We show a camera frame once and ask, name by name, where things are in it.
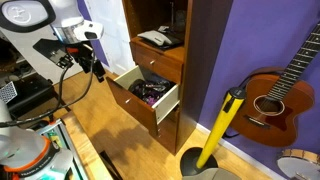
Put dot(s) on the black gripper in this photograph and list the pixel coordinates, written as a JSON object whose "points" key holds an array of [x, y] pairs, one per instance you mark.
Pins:
{"points": [[87, 60]]}

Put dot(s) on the grey and black bag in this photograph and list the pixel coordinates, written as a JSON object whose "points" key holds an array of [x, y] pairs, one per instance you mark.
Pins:
{"points": [[159, 39]]}

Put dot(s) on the wooden drawer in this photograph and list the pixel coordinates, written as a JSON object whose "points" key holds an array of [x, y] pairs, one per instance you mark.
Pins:
{"points": [[168, 63], [149, 116]]}

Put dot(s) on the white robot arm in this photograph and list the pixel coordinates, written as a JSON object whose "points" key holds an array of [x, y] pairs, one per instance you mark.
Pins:
{"points": [[25, 154]]}

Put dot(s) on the purple and black drawer contents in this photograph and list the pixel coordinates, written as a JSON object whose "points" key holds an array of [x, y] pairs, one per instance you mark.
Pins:
{"points": [[150, 91]]}

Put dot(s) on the lower cabinet drawer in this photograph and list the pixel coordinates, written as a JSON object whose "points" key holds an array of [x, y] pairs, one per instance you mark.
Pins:
{"points": [[167, 131]]}

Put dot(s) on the checkered calibration card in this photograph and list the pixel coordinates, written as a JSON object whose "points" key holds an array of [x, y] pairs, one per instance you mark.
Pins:
{"points": [[8, 92]]}

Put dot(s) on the tall brown wooden cabinet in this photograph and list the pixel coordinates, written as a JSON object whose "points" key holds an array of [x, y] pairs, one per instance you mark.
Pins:
{"points": [[201, 23]]}

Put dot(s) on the yellow pole with black base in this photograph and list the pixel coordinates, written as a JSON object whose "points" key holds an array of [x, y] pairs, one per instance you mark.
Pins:
{"points": [[196, 160]]}

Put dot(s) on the acoustic guitar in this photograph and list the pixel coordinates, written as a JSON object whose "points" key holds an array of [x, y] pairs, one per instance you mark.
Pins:
{"points": [[276, 96]]}

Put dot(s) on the banjo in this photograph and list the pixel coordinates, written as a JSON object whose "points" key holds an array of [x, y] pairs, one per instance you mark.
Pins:
{"points": [[300, 164]]}

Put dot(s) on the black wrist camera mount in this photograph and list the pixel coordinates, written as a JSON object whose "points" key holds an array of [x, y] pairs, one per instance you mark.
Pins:
{"points": [[55, 51]]}

